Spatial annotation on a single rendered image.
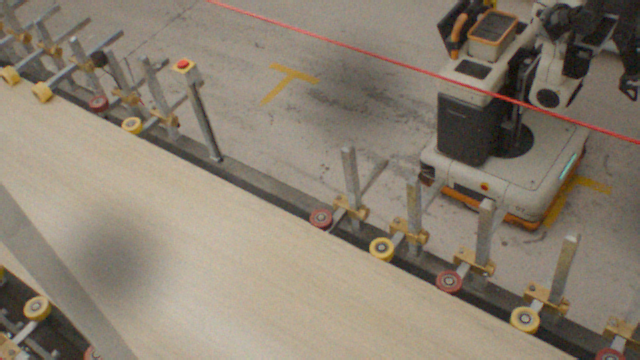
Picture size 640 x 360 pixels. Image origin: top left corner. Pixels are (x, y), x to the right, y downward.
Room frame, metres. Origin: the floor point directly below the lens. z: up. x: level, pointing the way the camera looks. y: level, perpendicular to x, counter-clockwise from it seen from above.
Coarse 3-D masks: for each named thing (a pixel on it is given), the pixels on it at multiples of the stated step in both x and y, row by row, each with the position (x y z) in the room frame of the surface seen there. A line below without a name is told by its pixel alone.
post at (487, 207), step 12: (480, 204) 1.11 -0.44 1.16; (492, 204) 1.11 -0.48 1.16; (480, 216) 1.11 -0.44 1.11; (492, 216) 1.10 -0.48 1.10; (480, 228) 1.11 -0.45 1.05; (492, 228) 1.11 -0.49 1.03; (480, 240) 1.10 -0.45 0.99; (480, 252) 1.10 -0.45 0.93; (480, 264) 1.10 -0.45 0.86; (480, 276) 1.09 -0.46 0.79; (480, 288) 1.09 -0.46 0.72
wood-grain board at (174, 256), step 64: (0, 128) 2.22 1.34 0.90; (64, 128) 2.14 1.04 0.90; (64, 192) 1.75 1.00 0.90; (128, 192) 1.69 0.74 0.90; (192, 192) 1.62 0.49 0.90; (0, 256) 1.49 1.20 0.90; (64, 256) 1.44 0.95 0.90; (128, 256) 1.38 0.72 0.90; (192, 256) 1.33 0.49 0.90; (256, 256) 1.27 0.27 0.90; (320, 256) 1.22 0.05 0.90; (128, 320) 1.12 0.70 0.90; (192, 320) 1.08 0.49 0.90; (256, 320) 1.03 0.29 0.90; (320, 320) 0.99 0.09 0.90; (384, 320) 0.94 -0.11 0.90; (448, 320) 0.90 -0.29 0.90
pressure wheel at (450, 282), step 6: (450, 270) 1.07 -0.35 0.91; (438, 276) 1.06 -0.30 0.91; (444, 276) 1.05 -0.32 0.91; (450, 276) 1.05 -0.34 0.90; (456, 276) 1.04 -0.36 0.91; (438, 282) 1.03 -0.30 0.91; (444, 282) 1.03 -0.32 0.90; (450, 282) 1.03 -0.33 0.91; (456, 282) 1.02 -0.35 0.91; (438, 288) 1.02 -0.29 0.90; (444, 288) 1.01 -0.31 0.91; (450, 288) 1.01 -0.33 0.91; (456, 288) 1.00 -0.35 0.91; (450, 294) 0.99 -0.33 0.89; (456, 294) 1.00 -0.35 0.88
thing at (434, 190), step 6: (438, 180) 1.50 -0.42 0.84; (444, 180) 1.49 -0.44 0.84; (432, 186) 1.47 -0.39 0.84; (438, 186) 1.47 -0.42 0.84; (426, 192) 1.45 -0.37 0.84; (432, 192) 1.44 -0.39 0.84; (438, 192) 1.46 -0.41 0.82; (426, 198) 1.42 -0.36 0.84; (432, 198) 1.42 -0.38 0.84; (426, 204) 1.40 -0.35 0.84; (396, 234) 1.29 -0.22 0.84; (402, 234) 1.29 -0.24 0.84; (390, 240) 1.27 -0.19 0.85; (396, 240) 1.27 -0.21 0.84; (402, 240) 1.27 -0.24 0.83; (396, 246) 1.24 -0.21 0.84
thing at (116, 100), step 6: (162, 60) 2.54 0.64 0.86; (168, 60) 2.55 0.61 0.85; (162, 66) 2.52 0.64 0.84; (156, 72) 2.49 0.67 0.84; (138, 78) 2.44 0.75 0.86; (144, 78) 2.44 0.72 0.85; (132, 84) 2.40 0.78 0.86; (138, 84) 2.41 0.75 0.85; (132, 90) 2.38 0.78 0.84; (114, 96) 2.34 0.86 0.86; (114, 102) 2.30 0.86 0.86; (120, 102) 2.32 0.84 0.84; (108, 108) 2.27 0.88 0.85; (102, 114) 2.24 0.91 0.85
